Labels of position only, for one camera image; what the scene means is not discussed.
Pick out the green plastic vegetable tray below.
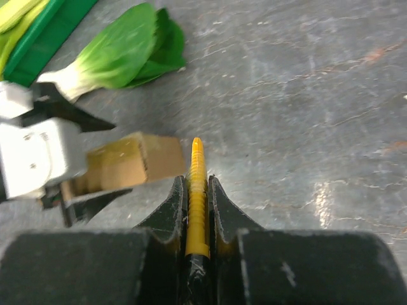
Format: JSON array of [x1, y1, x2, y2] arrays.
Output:
[[1, 1, 97, 87]]

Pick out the yellow utility knife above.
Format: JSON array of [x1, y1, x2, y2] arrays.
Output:
[[181, 137, 211, 304]]

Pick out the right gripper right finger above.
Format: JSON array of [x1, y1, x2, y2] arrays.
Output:
[[209, 177, 406, 304]]

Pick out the brown cardboard express box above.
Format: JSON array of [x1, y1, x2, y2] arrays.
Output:
[[62, 132, 186, 200]]

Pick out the green bok choy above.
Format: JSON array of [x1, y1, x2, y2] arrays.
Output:
[[37, 3, 186, 103]]

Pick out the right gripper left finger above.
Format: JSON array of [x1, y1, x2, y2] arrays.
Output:
[[1, 176, 187, 304]]

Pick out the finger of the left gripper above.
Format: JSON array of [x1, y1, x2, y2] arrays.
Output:
[[31, 83, 115, 132], [62, 189, 132, 226]]

